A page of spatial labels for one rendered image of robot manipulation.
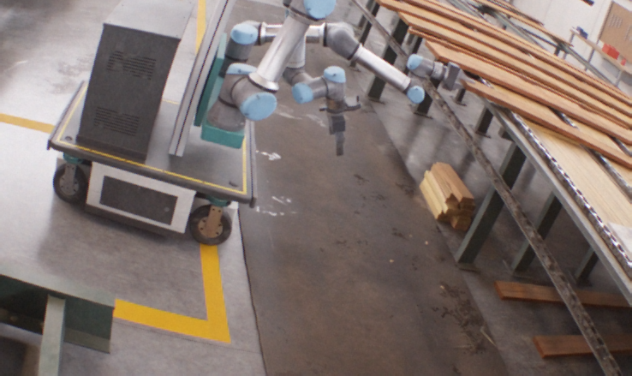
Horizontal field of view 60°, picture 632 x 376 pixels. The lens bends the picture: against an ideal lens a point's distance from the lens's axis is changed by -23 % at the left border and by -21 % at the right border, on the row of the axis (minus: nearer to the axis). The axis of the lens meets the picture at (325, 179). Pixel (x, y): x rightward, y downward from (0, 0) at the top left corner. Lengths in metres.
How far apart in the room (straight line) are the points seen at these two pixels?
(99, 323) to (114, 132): 0.84
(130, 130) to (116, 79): 0.23
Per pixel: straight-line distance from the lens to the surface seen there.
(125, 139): 2.56
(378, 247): 3.22
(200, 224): 2.74
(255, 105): 2.28
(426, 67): 3.02
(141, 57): 2.42
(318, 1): 2.20
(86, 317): 2.07
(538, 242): 2.74
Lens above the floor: 1.59
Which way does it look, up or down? 26 degrees down
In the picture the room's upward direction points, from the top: 23 degrees clockwise
